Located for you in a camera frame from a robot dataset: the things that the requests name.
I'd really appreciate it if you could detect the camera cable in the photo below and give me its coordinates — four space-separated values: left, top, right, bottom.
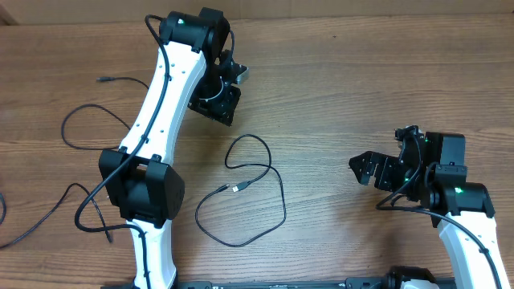
375 132 503 289
74 14 172 289

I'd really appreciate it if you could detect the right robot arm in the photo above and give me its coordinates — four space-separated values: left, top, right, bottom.
349 125 510 288

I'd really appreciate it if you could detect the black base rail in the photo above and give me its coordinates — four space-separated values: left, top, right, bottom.
100 265 455 289

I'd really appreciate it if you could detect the left camera cable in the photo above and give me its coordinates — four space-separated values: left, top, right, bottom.
74 14 172 289

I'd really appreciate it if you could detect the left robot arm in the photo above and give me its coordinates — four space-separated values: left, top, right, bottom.
99 7 248 288

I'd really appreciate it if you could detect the right camera cable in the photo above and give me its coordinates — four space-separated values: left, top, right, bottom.
375 132 503 289

